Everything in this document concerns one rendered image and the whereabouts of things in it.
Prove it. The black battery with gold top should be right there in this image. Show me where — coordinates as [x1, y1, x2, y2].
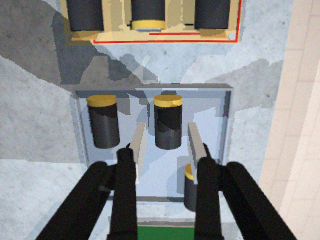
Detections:
[184, 163, 197, 212]
[67, 0, 104, 32]
[131, 0, 165, 30]
[194, 0, 231, 30]
[87, 94, 120, 149]
[154, 94, 182, 150]

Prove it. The green open-top box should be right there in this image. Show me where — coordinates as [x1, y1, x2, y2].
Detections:
[137, 225, 194, 240]

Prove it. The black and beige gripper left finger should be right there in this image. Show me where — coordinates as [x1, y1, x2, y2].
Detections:
[35, 122, 147, 240]

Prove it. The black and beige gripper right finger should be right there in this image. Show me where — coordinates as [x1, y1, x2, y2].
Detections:
[187, 122, 297, 240]

